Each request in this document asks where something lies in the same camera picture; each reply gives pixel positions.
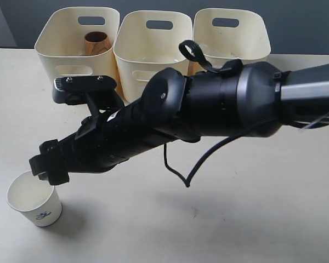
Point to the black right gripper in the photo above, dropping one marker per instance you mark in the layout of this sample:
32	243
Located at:
110	143

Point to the white paper cup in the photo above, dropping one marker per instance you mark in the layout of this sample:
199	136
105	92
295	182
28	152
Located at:
35	199

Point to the brown wooden cup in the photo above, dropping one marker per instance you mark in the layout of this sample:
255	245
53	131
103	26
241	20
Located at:
96	43

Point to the clear plastic bottle white cap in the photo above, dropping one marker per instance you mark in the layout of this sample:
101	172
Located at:
211	51

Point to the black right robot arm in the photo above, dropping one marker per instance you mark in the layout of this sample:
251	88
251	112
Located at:
233	101

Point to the left cream plastic bin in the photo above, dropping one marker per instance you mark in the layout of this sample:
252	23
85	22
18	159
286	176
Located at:
60	45

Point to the cream plastic bin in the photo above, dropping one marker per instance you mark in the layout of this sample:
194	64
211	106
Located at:
60	45
146	43
238	34

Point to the middle cream plastic bin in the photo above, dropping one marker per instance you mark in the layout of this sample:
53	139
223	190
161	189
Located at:
146	43

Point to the right cream plastic bin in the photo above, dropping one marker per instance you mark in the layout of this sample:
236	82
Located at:
238	34

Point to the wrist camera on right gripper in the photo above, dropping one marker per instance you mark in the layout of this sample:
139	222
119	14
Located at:
97	92

